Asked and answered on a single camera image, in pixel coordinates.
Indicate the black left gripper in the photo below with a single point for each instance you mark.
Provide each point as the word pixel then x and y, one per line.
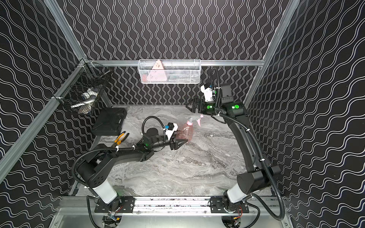
pixel 173 144

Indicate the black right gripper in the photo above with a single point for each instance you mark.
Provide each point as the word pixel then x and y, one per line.
pixel 202 104

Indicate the pink transparent spray bottle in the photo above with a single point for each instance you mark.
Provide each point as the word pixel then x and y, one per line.
pixel 185 132

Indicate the pink spray nozzle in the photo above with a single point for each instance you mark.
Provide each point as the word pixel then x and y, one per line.
pixel 196 118

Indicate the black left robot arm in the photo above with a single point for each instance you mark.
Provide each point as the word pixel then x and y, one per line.
pixel 93 168

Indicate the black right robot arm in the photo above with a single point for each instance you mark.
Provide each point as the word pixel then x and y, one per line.
pixel 219 104

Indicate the pink triangle card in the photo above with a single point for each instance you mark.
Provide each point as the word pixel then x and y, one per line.
pixel 157 74

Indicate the black plastic case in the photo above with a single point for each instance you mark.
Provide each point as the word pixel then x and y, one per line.
pixel 109 122

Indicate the white items in basket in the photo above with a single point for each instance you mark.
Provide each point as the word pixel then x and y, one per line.
pixel 85 105

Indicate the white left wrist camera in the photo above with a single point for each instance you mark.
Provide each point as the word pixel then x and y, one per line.
pixel 169 129

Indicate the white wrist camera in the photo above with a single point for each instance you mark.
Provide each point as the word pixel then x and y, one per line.
pixel 207 91
pixel 169 129

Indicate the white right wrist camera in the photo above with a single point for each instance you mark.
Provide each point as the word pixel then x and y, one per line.
pixel 207 91

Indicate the clear plastic wall basket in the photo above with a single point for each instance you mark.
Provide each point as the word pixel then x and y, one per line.
pixel 178 71

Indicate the yellow handled pliers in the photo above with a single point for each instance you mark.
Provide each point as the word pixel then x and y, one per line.
pixel 121 138

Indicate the black wire mesh basket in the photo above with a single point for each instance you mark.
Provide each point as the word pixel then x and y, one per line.
pixel 92 75

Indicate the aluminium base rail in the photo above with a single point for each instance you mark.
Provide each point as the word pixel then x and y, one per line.
pixel 167 206

